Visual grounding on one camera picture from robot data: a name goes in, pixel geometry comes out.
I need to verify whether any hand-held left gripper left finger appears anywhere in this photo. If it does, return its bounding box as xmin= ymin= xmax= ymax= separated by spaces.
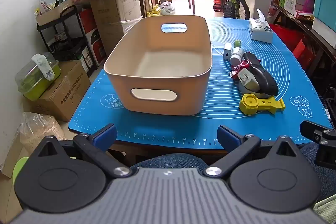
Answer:
xmin=34 ymin=123 xmax=133 ymax=178

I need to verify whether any pale green cloth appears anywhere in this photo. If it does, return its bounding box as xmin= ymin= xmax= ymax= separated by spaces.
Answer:
xmin=314 ymin=194 xmax=336 ymax=224

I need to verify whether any shallow cardboard box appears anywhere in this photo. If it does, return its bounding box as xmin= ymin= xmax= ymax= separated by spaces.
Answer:
xmin=35 ymin=1 xmax=75 ymax=26

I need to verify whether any clear bag of grain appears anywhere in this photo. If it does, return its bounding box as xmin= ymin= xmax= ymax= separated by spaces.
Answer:
xmin=20 ymin=112 xmax=66 ymax=153

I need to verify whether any beige plastic storage bin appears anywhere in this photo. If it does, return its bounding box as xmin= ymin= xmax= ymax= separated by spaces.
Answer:
xmin=103 ymin=15 xmax=213 ymax=116

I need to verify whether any green container clear lid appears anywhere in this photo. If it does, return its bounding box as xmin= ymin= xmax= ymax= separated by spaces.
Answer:
xmin=15 ymin=52 xmax=61 ymax=101

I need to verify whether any white patterned cloth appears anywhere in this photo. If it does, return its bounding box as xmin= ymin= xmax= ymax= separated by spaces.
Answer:
xmin=31 ymin=54 xmax=55 ymax=81

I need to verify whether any brown printed cardboard box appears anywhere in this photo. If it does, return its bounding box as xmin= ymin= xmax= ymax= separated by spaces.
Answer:
xmin=33 ymin=60 xmax=91 ymax=122

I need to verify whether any red white appliance box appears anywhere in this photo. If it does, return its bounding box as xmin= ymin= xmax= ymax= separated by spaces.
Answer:
xmin=80 ymin=9 xmax=107 ymax=67

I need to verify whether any yellow plastic jug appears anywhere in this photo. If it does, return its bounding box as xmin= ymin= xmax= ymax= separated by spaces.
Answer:
xmin=147 ymin=5 xmax=161 ymax=17

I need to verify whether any black curved plastic handle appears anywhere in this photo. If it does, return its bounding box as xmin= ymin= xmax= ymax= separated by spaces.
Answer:
xmin=243 ymin=52 xmax=279 ymax=96

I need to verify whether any yellow plastic tool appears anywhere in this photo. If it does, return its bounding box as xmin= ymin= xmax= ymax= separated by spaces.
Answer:
xmin=239 ymin=93 xmax=286 ymax=115

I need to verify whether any black utility cart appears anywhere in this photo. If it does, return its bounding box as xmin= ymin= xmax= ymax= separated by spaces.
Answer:
xmin=37 ymin=5 xmax=90 ymax=62

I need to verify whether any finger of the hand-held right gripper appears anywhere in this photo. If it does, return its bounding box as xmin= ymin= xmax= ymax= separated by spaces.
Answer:
xmin=300 ymin=120 xmax=336 ymax=168

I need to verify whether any small white charger plug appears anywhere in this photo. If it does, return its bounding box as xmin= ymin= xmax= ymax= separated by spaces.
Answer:
xmin=224 ymin=42 xmax=234 ymax=60

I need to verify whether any white plastic bottle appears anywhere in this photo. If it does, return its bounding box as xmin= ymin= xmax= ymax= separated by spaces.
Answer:
xmin=230 ymin=47 xmax=244 ymax=66

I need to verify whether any light green plastic object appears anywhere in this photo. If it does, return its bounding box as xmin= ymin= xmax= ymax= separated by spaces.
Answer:
xmin=12 ymin=157 xmax=29 ymax=180

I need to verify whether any white plastic bag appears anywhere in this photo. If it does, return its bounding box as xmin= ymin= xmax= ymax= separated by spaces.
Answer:
xmin=160 ymin=1 xmax=176 ymax=15

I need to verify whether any blue silicone mat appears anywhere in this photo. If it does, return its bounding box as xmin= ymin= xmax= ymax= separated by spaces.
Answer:
xmin=68 ymin=17 xmax=334 ymax=149

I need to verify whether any white tape roll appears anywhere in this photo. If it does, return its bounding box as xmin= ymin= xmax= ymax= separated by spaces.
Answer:
xmin=238 ymin=80 xmax=272 ymax=99

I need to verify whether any large white charger plug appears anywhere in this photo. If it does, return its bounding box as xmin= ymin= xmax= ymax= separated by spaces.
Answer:
xmin=238 ymin=68 xmax=260 ymax=89

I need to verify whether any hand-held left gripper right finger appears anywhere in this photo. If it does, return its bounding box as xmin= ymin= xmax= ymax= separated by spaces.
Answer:
xmin=205 ymin=125 xmax=302 ymax=178

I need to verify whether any teal plastic crate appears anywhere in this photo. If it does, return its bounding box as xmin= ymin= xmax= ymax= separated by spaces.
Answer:
xmin=313 ymin=0 xmax=336 ymax=30

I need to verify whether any white tissue box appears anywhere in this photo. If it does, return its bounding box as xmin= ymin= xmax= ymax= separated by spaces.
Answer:
xmin=248 ymin=9 xmax=274 ymax=44

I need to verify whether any red white crumpled wrapper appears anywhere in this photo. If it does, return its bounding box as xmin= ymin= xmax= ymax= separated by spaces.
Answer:
xmin=230 ymin=60 xmax=254 ymax=80

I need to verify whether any person's jeans leg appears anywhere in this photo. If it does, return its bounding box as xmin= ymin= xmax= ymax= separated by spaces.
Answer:
xmin=129 ymin=153 xmax=212 ymax=169
xmin=299 ymin=143 xmax=336 ymax=203

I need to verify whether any dark wooden side shelf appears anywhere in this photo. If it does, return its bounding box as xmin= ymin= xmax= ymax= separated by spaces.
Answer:
xmin=270 ymin=1 xmax=336 ymax=98

